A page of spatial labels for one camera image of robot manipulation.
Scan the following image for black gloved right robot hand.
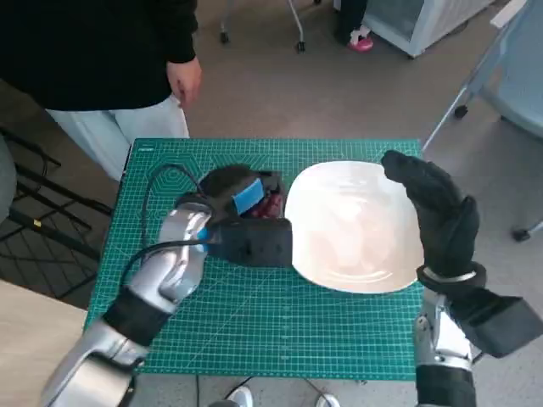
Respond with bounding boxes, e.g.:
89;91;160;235
380;150;480;277

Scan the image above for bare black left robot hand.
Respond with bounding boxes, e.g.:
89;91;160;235
199;164;283;221

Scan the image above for red toy grape bunch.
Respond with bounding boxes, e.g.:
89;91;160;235
253;190;286;220

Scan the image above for white square plate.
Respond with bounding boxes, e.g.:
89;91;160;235
283;160;426;294

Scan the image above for person's hand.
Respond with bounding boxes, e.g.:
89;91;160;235
165;54;204;109

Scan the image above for green cutting mat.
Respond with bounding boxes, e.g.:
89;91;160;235
82;137;425;381

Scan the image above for light blue wheeled chair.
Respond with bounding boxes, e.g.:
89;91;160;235
419;0;543;243

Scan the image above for white perforated cabinet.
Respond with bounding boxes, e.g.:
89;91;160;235
360;0;501;60

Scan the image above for person with pink shoe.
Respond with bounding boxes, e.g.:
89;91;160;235
334;0;376;53

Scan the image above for beige wooden table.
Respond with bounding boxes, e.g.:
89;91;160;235
0;279;89;407

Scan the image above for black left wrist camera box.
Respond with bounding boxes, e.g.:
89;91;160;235
210;218;294;268

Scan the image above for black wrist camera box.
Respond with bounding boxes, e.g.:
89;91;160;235
451;287;535;359
210;218;294;268

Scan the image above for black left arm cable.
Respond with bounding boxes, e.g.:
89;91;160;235
121;164;210;294

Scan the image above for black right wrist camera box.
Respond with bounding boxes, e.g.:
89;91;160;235
451;287;535;359

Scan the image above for white wheeled frame legs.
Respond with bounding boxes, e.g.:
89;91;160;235
218;0;324;54

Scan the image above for black wire rack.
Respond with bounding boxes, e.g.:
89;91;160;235
0;125;114;298

